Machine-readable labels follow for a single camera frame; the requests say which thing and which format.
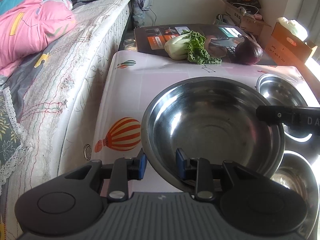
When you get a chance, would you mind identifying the white mattress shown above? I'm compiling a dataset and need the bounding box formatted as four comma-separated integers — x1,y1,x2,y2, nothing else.
1,0,131,239

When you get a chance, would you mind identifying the shallow steel dish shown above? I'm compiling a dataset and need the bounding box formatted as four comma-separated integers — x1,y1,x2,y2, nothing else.
271,150,319,239

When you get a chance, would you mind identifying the open brown cardboard box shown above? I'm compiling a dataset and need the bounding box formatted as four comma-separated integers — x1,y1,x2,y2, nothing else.
219,0,270,41

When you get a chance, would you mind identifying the white plastic bag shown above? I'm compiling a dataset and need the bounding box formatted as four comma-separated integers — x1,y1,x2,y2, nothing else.
277,17,308,41

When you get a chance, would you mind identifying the green floral pillow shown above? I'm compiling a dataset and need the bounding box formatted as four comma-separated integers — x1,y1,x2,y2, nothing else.
0,87,25,186

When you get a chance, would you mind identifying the pink quilt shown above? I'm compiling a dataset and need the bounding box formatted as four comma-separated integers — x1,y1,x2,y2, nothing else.
1,0,76,80

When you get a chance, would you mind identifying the medium steel bowl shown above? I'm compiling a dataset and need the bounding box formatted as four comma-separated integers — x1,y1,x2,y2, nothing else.
256,74,312,142

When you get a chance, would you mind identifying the pink balloon tablecloth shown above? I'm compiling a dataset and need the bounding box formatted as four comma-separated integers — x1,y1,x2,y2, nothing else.
92,51,319,191

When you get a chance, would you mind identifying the large steel bowl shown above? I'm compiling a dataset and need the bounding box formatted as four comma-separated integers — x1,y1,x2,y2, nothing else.
141,76,285,192

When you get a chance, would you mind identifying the red onion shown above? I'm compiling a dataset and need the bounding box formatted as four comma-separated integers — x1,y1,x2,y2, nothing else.
235,37,263,65

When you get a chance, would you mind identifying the orange cardboard box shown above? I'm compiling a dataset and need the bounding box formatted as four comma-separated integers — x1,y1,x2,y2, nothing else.
265,22,318,66

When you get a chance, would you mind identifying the green bok choy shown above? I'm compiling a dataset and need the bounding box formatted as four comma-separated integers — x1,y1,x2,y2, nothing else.
164,31,222,64

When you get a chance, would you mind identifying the dark printed flat box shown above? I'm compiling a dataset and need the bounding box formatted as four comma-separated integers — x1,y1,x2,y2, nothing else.
134,24,276,66

